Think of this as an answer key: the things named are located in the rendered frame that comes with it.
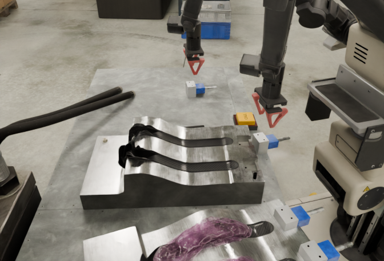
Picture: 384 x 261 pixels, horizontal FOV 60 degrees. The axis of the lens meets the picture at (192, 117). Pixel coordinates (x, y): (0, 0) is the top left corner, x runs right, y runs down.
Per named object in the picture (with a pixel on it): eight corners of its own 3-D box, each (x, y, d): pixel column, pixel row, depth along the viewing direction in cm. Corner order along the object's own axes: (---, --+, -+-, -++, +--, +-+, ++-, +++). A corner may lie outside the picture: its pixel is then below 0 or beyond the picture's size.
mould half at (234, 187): (245, 145, 116) (248, 113, 108) (261, 204, 95) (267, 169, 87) (100, 149, 114) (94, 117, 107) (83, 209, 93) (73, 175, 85)
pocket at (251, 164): (256, 167, 99) (258, 157, 97) (260, 179, 95) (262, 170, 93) (241, 167, 99) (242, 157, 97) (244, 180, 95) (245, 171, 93)
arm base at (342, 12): (366, 21, 100) (342, 9, 110) (352, 7, 96) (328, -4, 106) (345, 44, 103) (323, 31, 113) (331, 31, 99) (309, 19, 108)
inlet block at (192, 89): (214, 89, 148) (215, 78, 145) (217, 95, 144) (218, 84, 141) (186, 92, 146) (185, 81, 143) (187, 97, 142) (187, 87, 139)
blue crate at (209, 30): (229, 28, 442) (230, 12, 429) (230, 40, 408) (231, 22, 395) (183, 27, 445) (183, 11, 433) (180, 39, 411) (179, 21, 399)
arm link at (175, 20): (191, 24, 117) (196, 4, 120) (160, 20, 120) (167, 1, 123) (196, 43, 128) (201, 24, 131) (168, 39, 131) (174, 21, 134)
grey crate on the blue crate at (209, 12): (230, 12, 429) (231, 1, 421) (231, 23, 396) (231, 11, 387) (183, 12, 433) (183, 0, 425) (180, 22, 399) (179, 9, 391)
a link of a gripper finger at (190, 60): (188, 77, 133) (187, 56, 127) (184, 69, 138) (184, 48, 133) (204, 76, 134) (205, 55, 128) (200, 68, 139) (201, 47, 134)
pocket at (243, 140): (250, 144, 108) (251, 135, 106) (252, 155, 104) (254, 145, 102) (235, 144, 108) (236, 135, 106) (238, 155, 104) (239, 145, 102)
